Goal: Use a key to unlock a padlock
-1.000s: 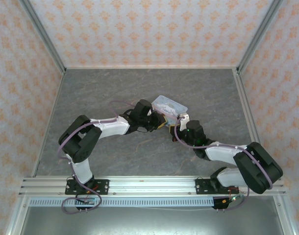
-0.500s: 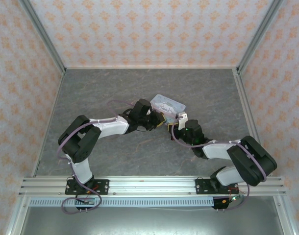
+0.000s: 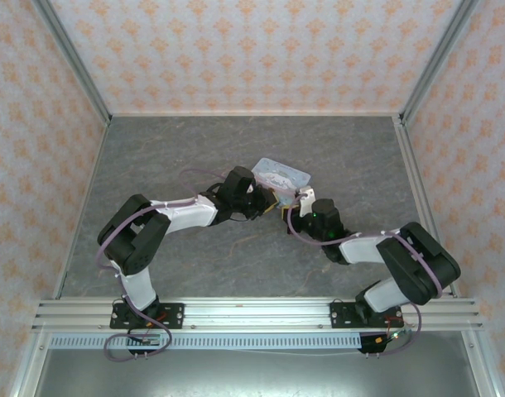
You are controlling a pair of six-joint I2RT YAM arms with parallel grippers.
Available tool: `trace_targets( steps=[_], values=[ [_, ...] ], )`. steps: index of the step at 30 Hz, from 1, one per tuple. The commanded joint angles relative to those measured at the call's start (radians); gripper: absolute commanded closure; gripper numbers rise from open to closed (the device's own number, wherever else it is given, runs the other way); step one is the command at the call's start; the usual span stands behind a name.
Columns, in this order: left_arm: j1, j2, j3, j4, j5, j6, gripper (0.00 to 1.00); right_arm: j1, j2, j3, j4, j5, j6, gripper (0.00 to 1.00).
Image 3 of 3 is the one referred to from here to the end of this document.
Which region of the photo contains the white slotted cable duct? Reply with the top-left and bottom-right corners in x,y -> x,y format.
49,333 -> 363,351

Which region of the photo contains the small green circuit board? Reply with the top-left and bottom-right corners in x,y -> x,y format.
374,327 -> 412,345
129,333 -> 161,347

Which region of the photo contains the aluminium corner post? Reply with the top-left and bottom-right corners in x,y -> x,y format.
398,0 -> 482,127
31,0 -> 113,127

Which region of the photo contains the light blue cartoon pouch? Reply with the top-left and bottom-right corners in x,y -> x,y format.
251,157 -> 313,208

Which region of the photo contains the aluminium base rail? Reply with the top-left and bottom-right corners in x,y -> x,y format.
31,296 -> 484,332

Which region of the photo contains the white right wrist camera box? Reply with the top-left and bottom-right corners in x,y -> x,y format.
297,187 -> 317,218

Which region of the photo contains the aluminium side rail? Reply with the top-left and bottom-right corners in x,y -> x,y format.
394,117 -> 461,299

